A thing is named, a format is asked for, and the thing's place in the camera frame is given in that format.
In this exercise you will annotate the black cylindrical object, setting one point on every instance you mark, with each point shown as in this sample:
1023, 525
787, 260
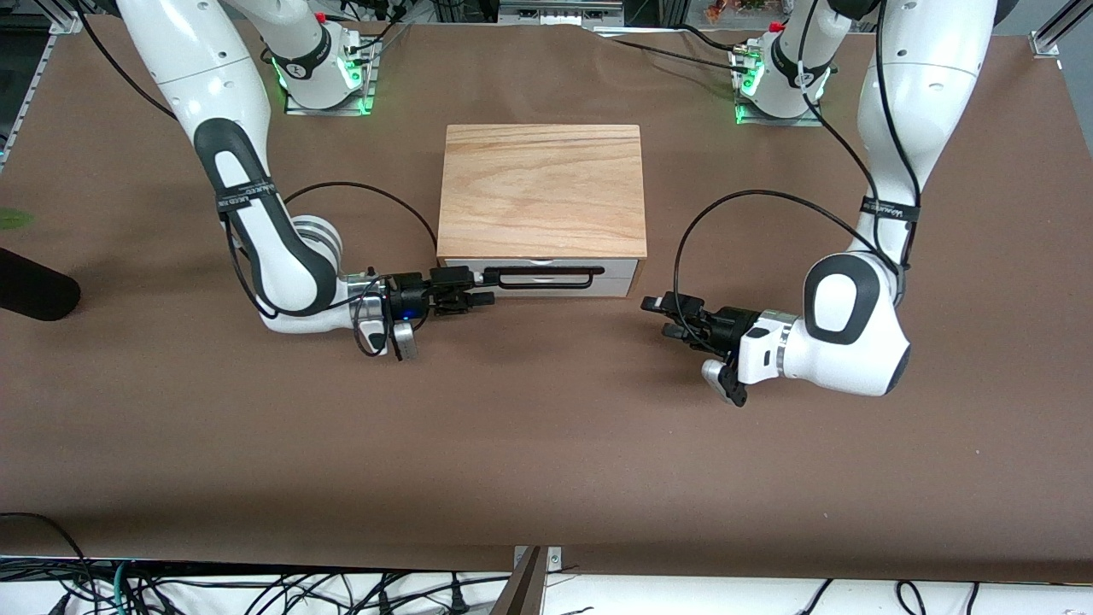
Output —
34, 286

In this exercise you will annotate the small metal bracket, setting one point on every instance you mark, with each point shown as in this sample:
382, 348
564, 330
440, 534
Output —
553, 559

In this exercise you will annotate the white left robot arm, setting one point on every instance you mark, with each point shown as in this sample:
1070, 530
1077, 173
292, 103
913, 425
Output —
854, 342

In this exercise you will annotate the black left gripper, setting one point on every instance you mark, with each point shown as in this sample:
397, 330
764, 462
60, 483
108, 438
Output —
727, 327

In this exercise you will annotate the grey equipment box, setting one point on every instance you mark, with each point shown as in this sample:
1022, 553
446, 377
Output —
555, 12

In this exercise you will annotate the aluminium frame rail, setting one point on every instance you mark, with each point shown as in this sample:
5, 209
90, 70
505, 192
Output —
1055, 34
64, 21

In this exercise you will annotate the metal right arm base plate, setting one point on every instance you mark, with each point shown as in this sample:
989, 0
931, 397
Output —
363, 94

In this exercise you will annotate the brown paper table cover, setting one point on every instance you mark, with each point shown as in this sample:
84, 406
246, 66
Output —
546, 453

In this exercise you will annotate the wooden drawer cabinet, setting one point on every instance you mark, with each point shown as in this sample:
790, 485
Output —
542, 188

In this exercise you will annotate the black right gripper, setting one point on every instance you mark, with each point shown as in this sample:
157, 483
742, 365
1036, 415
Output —
413, 295

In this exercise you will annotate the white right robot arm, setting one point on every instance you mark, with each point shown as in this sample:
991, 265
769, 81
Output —
256, 248

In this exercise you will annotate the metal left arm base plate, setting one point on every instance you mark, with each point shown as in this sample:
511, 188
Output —
751, 115

